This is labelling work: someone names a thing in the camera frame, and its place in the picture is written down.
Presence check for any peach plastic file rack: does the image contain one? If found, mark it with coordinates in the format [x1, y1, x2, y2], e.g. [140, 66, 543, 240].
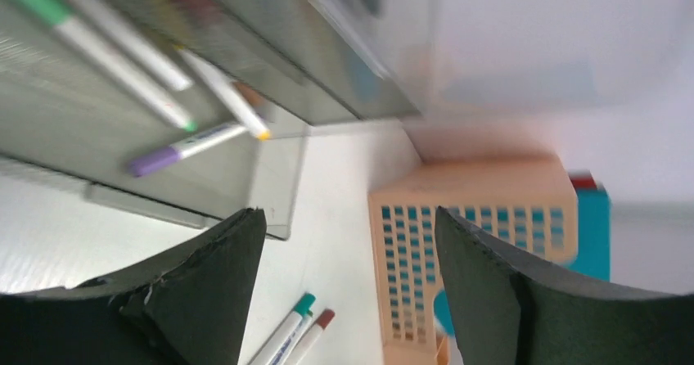
[368, 156, 578, 364]

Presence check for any teal folder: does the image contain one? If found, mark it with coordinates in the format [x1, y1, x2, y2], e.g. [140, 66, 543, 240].
[379, 186, 613, 337]

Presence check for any red folder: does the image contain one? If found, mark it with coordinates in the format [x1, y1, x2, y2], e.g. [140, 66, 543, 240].
[569, 172, 598, 190]

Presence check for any teal cap marker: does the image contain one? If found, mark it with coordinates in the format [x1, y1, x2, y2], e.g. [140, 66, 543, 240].
[249, 293, 316, 365]

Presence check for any brown cap marker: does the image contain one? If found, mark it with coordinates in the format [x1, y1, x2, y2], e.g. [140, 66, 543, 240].
[232, 81, 266, 109]

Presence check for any dark green cap marker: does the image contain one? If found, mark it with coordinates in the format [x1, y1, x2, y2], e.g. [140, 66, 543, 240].
[270, 310, 313, 365]

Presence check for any dark red cap marker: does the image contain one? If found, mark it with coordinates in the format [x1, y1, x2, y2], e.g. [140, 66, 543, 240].
[284, 309, 336, 365]

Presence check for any light green cap marker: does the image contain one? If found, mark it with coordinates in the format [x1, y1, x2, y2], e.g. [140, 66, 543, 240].
[16, 0, 197, 132]

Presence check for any yellow cap marker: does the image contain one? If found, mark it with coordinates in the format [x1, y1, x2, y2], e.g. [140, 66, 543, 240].
[175, 46, 272, 140]

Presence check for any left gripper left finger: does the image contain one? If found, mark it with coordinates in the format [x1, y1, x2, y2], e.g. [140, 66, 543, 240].
[1, 209, 267, 364]

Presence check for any clear grey drawer organizer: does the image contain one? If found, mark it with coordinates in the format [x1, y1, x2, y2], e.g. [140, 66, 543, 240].
[1, 0, 439, 241]

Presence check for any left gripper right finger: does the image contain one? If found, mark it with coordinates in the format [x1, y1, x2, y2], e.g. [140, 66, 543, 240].
[435, 208, 693, 364]

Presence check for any white acrylic marker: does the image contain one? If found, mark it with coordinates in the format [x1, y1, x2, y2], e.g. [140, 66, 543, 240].
[68, 0, 194, 92]

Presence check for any purple cap marker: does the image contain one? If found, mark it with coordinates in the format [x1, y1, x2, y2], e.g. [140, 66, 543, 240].
[127, 122, 246, 177]

